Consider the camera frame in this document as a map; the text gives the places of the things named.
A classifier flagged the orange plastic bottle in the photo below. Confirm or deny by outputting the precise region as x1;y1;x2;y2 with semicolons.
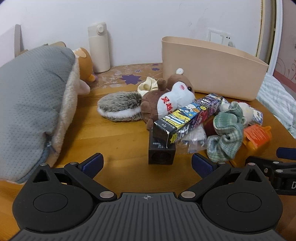
230;124;272;168

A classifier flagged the clear plastic packet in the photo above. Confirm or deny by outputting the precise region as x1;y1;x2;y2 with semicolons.
176;124;207;154

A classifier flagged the blue white tissue pack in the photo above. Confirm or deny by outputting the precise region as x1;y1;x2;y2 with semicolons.
249;108;263;126

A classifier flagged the green plaid cloth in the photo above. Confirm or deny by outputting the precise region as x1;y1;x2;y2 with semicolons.
207;101;244;163

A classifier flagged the small black box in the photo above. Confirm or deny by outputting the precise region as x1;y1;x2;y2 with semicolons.
148;128;176;165

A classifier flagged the white kitty plush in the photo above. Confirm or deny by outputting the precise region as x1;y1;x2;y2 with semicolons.
220;101;253;127

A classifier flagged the long cartoon printed box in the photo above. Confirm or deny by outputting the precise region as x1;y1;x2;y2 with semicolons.
152;93;223;148

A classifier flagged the grey hedgehog plush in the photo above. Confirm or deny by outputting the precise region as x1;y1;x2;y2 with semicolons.
97;91;142;122

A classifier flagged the brown monkey plush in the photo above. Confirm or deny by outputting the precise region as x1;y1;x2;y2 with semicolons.
140;68;195;130

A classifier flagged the cream fabric scrunchie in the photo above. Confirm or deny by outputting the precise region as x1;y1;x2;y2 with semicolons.
137;77;158;96

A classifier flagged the striped blue bedding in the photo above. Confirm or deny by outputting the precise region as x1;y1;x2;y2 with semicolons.
256;73;296;138

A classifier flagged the grey plush cushion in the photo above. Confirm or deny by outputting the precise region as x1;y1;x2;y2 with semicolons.
1;46;82;183

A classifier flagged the orange hamster plush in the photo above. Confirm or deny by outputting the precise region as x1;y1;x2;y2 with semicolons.
73;48;96;82

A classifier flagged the beige plastic storage bin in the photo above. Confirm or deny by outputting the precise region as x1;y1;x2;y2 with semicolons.
162;36;268;101

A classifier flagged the cream thermos bottle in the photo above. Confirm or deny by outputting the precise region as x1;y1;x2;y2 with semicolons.
88;23;110;73

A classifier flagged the wooden door frame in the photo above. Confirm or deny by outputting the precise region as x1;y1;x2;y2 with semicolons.
256;0;283;75

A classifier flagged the white wall switch socket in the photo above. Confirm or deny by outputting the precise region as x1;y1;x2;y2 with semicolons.
208;28;235;47

